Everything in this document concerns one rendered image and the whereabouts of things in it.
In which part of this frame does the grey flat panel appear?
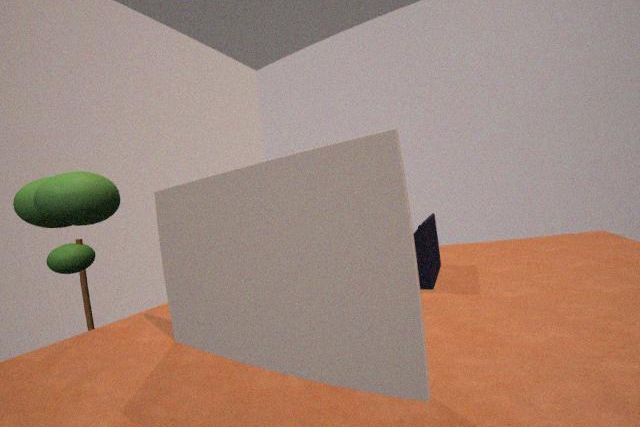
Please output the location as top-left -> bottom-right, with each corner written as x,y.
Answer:
154,128 -> 431,402

